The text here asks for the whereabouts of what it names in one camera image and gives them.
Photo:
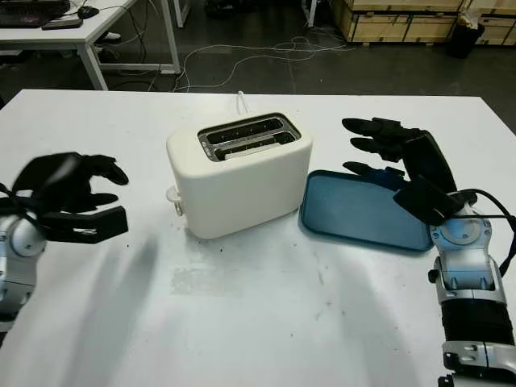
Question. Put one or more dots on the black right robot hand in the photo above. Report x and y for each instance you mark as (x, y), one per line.
(429, 157)

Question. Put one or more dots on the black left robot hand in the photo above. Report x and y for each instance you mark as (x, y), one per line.
(60, 181)

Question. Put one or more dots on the white toaster lever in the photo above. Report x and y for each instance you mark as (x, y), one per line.
(172, 194)

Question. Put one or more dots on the blue plastic tray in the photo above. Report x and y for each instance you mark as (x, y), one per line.
(342, 213)

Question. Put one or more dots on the chrome toaster dial knob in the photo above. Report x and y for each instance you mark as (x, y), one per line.
(179, 209)

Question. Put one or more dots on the cream white toaster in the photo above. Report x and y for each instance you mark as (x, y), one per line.
(238, 201)

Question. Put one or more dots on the black trash bin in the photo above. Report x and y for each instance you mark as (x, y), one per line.
(464, 40)

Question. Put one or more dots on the long wooden crate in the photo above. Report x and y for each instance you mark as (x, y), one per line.
(387, 24)

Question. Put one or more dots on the short wooden crate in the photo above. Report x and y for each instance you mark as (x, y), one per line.
(498, 24)

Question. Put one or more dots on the white office desk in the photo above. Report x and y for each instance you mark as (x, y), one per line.
(92, 34)

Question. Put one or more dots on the white shoe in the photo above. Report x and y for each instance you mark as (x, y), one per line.
(112, 36)

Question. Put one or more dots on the dark smartphone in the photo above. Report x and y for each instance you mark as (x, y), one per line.
(60, 24)

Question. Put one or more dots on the black laptop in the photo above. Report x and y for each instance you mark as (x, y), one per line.
(32, 14)

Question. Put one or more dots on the black computer mouse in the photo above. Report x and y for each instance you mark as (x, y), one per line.
(87, 12)

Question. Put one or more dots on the white table leg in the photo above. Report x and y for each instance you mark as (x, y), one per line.
(309, 12)
(182, 12)

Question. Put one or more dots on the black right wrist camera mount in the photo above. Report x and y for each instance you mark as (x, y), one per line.
(423, 199)

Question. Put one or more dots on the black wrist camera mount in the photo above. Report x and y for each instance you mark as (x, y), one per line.
(92, 225)
(423, 199)

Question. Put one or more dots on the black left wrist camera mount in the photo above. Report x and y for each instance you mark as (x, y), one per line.
(92, 225)

